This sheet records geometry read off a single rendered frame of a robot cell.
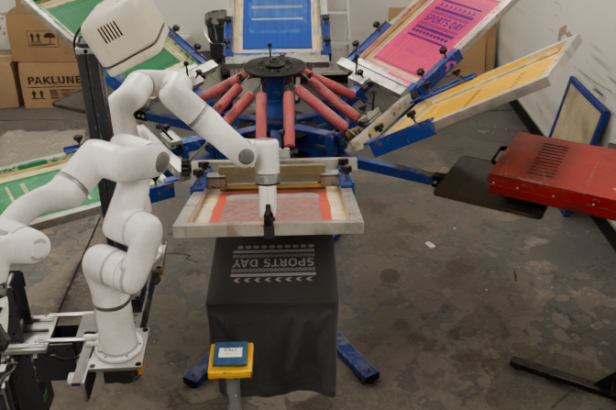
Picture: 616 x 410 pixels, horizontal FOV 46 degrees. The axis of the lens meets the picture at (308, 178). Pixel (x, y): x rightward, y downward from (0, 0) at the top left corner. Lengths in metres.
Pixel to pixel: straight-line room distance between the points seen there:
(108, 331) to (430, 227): 3.06
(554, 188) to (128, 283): 1.74
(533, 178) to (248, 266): 1.16
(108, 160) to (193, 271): 2.68
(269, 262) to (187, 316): 1.40
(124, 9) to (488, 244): 3.28
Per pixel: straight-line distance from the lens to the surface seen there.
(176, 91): 2.11
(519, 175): 3.01
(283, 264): 2.66
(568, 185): 2.98
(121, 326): 1.98
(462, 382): 3.63
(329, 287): 2.54
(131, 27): 1.77
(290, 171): 2.81
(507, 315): 4.07
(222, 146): 2.10
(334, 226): 2.25
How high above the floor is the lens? 2.45
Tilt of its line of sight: 28 degrees down
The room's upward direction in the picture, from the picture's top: 1 degrees counter-clockwise
